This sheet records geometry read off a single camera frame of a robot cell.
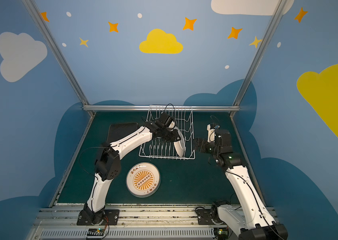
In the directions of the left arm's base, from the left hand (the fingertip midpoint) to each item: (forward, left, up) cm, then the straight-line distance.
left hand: (179, 137), depth 90 cm
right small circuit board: (-46, -21, -16) cm, 53 cm away
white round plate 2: (-5, 0, -3) cm, 6 cm away
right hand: (-8, -11, +9) cm, 17 cm away
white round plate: (-22, +21, -13) cm, 33 cm away
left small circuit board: (-47, +42, -18) cm, 65 cm away
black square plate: (+13, +45, -12) cm, 48 cm away
